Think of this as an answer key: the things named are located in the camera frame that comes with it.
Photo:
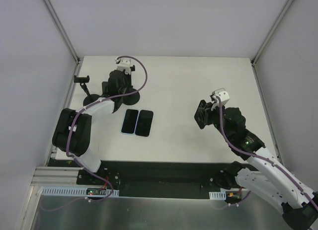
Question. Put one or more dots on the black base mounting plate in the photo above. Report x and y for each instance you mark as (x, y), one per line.
(162, 179)

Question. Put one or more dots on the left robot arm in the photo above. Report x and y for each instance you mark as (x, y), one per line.
(73, 130)

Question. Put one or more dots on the black phone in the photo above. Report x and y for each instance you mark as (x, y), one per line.
(144, 123)

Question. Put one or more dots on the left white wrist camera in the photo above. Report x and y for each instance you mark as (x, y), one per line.
(124, 65)

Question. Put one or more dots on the left white cable duct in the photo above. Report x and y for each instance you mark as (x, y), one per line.
(79, 192)

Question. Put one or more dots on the white cable duct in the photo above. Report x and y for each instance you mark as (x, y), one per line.
(221, 195)
(79, 192)

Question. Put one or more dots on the brown-base phone stand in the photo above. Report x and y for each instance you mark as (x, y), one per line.
(104, 89)

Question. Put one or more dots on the aluminium frame post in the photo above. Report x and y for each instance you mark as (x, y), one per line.
(61, 30)
(270, 34)

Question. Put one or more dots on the left aluminium frame post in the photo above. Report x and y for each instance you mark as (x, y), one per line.
(61, 30)

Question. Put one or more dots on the light blue phone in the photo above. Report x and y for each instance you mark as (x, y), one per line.
(129, 122)

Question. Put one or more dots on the black round-base phone stand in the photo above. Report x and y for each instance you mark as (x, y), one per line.
(90, 98)

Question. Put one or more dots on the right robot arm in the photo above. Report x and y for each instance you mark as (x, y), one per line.
(294, 200)

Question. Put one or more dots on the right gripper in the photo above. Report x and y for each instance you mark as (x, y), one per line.
(202, 113)

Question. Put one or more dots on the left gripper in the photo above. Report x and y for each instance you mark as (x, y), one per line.
(124, 79)

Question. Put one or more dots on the right aluminium frame post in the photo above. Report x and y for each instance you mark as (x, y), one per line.
(270, 34)

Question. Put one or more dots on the right white cable duct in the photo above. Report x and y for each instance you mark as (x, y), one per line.
(221, 195)

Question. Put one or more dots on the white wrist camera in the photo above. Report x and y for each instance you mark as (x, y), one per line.
(219, 98)
(124, 65)

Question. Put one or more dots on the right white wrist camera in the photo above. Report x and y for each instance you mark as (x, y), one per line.
(219, 98)

